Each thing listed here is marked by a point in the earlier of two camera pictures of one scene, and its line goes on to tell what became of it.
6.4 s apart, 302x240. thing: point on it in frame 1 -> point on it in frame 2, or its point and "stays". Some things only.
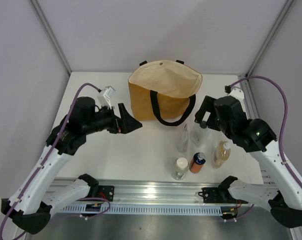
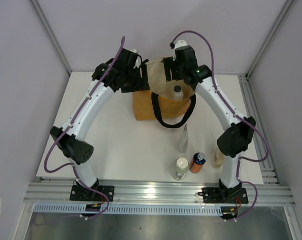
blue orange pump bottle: x=197 y=162 stays
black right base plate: x=211 y=195 stays
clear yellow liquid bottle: x=221 y=153 stays
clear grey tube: x=183 y=142 stays
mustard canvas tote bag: x=163 y=90 stays
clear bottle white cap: x=181 y=166 stays
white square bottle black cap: x=200 y=136 -> x=178 y=93
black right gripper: x=207 y=105 -> x=169 y=64
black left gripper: x=126 y=123 -> x=138 y=86
